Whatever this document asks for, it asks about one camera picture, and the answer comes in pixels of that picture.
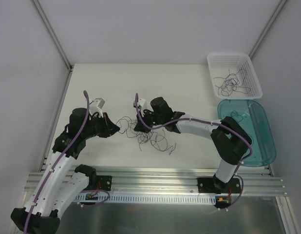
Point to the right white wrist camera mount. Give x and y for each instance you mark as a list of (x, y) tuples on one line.
[(141, 104)]

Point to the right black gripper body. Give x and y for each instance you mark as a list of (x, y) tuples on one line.
[(144, 120)]

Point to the aluminium mounting rail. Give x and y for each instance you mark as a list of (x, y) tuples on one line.
[(169, 174)]

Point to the white perforated plastic basket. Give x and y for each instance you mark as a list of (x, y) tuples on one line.
[(233, 76)]

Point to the aluminium frame post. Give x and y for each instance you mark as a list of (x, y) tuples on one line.
[(267, 27), (50, 31)]

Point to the white slotted cable duct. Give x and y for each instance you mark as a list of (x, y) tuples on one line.
[(147, 199)]

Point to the teal transparent plastic tray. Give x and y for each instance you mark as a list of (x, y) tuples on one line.
[(252, 118)]

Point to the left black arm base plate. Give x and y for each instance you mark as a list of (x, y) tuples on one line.
[(100, 182)]

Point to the left aluminium frame post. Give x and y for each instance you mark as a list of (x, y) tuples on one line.
[(50, 31)]

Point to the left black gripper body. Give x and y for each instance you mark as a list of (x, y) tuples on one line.
[(105, 124)]

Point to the right aluminium frame post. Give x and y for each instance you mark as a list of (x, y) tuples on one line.
[(267, 27)]

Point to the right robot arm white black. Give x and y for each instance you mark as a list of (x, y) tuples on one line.
[(229, 138)]

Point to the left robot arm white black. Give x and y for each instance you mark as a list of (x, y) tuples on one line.
[(42, 213)]

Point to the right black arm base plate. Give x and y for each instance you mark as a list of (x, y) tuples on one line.
[(213, 185)]

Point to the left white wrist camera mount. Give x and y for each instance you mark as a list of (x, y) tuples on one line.
[(96, 106)]

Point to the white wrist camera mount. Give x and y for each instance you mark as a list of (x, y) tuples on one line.
[(141, 104), (96, 106)]

